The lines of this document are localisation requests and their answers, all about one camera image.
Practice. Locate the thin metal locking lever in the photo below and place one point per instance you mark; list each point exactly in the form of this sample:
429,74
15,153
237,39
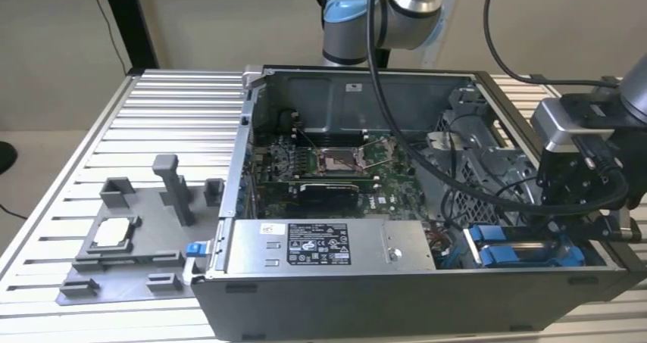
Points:
308,137

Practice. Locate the blue case side latch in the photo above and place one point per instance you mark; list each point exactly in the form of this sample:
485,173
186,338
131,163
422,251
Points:
195,250

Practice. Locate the silver case hinge bracket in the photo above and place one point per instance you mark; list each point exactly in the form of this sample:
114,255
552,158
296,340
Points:
253,76

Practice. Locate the CPU socket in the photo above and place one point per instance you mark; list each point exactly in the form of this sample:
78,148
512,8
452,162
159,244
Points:
337,161

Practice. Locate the silver CPU chip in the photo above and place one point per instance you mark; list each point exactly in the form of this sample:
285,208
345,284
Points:
113,232

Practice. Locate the grey parts rack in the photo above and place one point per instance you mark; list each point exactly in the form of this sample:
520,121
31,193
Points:
151,222

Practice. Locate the black round floor base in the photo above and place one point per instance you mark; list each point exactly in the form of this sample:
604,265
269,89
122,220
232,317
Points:
6,157

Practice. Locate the installed disk blue carrier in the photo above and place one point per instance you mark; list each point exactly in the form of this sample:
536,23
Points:
501,256

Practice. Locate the silver power supply unit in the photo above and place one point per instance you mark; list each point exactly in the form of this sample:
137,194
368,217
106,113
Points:
369,244

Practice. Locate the open dark PC case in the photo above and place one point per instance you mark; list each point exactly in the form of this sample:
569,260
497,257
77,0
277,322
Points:
354,309

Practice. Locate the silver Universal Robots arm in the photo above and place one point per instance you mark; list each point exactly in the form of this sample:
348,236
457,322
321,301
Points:
349,36

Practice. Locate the green computer motherboard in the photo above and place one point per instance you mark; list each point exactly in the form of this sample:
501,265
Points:
400,191

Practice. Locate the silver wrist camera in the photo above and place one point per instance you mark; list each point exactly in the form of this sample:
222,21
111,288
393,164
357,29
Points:
561,123

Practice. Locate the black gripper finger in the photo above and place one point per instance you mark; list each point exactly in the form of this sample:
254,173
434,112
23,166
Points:
609,227

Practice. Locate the black metal frame post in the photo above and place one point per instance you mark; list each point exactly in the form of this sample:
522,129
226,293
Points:
134,36

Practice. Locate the black graphics card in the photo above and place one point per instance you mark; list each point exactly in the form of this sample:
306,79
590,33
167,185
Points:
329,197

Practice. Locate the grey metal drive cage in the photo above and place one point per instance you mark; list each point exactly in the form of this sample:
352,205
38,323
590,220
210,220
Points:
473,206

